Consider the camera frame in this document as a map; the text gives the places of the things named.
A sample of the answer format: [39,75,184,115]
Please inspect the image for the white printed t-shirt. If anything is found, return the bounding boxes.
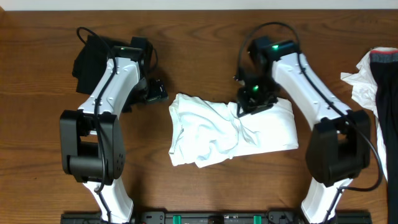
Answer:
[169,93,299,168]

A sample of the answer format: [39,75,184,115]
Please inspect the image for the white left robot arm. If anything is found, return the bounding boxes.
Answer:
[60,45,168,223]

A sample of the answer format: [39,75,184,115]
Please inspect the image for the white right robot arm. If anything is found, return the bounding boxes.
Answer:
[236,37,371,223]

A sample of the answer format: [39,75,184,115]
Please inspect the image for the black folded cloth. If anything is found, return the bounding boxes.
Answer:
[72,35,108,95]

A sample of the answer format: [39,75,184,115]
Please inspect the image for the white crumpled garment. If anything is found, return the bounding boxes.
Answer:
[341,47,397,181]

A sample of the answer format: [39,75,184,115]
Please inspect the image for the dark navy striped garment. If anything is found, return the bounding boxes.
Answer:
[369,50,397,224]

